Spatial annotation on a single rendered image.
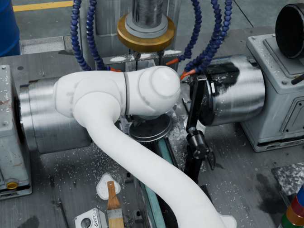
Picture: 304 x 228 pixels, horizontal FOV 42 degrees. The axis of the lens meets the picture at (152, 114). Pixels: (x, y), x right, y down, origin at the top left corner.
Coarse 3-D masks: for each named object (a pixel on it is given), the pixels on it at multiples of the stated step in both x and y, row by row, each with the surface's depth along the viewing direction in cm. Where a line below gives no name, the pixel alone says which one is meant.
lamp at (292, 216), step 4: (288, 208) 110; (288, 212) 110; (292, 212) 108; (288, 216) 110; (292, 216) 108; (296, 216) 107; (292, 220) 109; (296, 220) 108; (300, 220) 107; (296, 224) 109; (300, 224) 109
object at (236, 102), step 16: (224, 64) 139; (240, 64) 139; (256, 64) 142; (192, 80) 146; (208, 80) 137; (224, 80) 135; (240, 80) 136; (256, 80) 138; (208, 96) 138; (224, 96) 135; (240, 96) 137; (256, 96) 138; (208, 112) 140; (224, 112) 138; (240, 112) 140; (256, 112) 145
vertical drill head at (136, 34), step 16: (144, 0) 111; (160, 0) 112; (128, 16) 121; (144, 16) 115; (160, 16) 117; (128, 32) 120; (144, 32) 117; (160, 32) 118; (144, 48) 118; (160, 48) 119
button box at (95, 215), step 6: (90, 210) 108; (96, 210) 108; (78, 216) 109; (84, 216) 108; (90, 216) 107; (96, 216) 107; (102, 216) 110; (78, 222) 108; (96, 222) 106; (102, 222) 108
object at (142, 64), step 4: (144, 60) 141; (148, 60) 141; (152, 60) 141; (132, 64) 140; (140, 64) 141; (144, 64) 142; (148, 64) 141; (152, 64) 140; (128, 68) 139; (132, 68) 142; (140, 68) 142; (144, 68) 142
